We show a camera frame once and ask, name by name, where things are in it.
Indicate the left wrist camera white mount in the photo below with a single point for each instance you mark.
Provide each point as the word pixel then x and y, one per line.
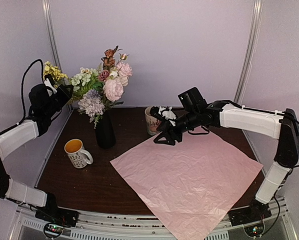
pixel 49 84

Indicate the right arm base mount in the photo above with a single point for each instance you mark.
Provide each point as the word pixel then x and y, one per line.
pixel 251 217

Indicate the black tall vase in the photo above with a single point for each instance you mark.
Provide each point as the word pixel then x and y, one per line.
pixel 104 132

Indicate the orange brown flower stem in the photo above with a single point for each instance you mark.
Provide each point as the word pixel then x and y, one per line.
pixel 108 61

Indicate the yellow small flower bunch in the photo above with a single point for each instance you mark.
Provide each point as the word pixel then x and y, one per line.
pixel 55 76

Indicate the large pale pink peony stem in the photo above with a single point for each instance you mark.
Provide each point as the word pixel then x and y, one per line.
pixel 113 90

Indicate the mauve and white flower stem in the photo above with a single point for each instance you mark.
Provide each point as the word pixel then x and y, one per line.
pixel 106 74

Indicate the left aluminium frame post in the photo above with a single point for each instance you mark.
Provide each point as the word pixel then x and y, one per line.
pixel 51 33

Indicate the white green hydrangea bunch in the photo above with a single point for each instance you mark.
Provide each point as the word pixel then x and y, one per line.
pixel 84 81

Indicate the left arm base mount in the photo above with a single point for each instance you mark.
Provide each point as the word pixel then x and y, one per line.
pixel 57 219

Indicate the right aluminium frame post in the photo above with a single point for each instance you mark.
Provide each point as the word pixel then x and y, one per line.
pixel 250 49

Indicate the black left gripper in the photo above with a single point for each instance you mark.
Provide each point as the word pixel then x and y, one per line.
pixel 66 96

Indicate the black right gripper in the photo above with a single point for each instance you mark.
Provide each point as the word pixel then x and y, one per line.
pixel 164 127

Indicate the white vented front rail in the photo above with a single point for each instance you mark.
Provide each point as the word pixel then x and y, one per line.
pixel 106 226

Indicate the pink rose stem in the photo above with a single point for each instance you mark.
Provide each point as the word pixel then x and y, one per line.
pixel 123 71

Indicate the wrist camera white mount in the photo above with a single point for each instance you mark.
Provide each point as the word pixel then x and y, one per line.
pixel 49 84
pixel 164 114

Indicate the blue white hydrangea bunch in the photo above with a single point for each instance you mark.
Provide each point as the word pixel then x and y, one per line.
pixel 92 105

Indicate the cream printed mug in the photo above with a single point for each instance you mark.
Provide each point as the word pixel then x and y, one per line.
pixel 152 123

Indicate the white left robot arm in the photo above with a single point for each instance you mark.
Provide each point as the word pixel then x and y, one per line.
pixel 45 102

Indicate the pink tissue wrapping sheet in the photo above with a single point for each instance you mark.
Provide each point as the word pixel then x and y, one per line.
pixel 190 186

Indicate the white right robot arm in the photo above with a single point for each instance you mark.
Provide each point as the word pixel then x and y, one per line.
pixel 280 125

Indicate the aluminium frame post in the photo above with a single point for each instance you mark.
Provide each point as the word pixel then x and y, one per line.
pixel 250 49
pixel 51 33

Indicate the floral mug yellow inside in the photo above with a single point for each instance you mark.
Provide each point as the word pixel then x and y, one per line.
pixel 77 154

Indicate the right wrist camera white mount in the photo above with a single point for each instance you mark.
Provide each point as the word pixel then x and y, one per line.
pixel 164 114

